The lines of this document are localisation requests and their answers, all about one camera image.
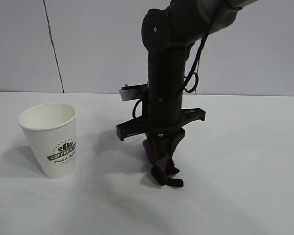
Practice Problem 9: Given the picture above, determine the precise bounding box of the white paper coffee cup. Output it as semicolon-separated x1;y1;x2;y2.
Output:
17;102;78;179

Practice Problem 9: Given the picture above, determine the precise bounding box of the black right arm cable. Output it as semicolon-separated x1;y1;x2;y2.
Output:
131;97;149;120
182;4;223;94

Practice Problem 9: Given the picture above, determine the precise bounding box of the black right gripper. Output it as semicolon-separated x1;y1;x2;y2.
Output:
116;78;207;160

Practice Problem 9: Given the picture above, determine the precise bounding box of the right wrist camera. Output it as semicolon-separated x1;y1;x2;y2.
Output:
119;84;149;101

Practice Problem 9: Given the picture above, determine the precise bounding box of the purple and black cloth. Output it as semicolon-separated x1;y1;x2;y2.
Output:
141;138;184;188

